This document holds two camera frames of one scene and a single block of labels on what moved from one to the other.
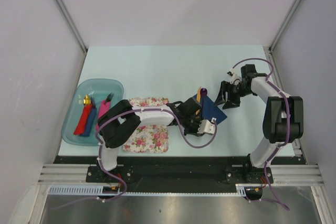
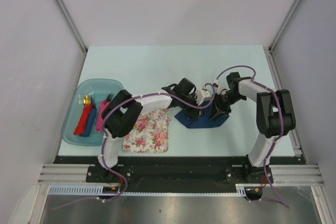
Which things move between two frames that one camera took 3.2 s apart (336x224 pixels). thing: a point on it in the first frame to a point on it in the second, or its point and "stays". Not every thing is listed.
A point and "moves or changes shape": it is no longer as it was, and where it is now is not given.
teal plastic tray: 99,89 stays
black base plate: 161,174 stays
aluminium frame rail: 283,174 stays
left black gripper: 194,132 to 192,114
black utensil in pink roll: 109,97 stays
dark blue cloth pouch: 210,110 moves or changes shape
